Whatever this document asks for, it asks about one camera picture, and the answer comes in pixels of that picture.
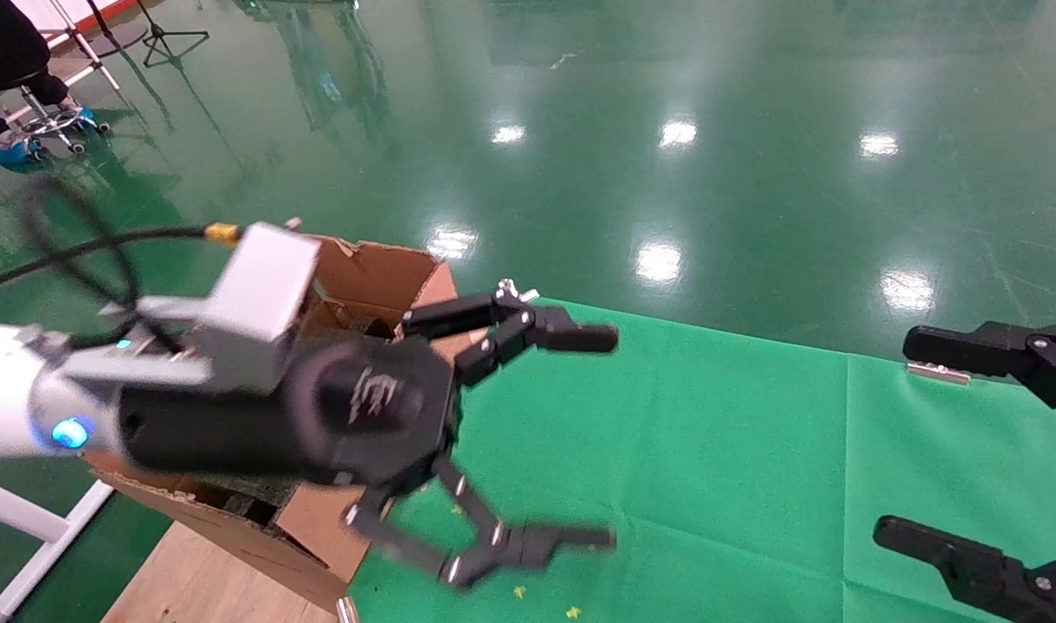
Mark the black foam block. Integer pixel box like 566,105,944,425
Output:
195,483,280,527

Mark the black camera cable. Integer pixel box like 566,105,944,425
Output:
0,173,241,347

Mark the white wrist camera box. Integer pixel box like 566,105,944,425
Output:
104,222,323,395

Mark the large open brown carton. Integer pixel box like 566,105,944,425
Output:
87,234,460,613

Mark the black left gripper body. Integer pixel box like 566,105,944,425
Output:
117,333,460,492

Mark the white board stand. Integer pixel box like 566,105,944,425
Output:
13,0,122,92

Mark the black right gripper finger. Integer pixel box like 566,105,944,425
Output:
872,516,1056,623
902,320,1056,432

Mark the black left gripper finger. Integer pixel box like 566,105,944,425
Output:
344,457,618,591
402,290,621,389

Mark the green table cloth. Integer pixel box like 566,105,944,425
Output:
346,299,1056,623

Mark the person in black clothes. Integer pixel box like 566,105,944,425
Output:
0,0,72,139

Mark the white pipe frame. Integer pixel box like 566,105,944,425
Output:
0,474,115,623

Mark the black tripod stand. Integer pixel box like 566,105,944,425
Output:
138,0,210,68

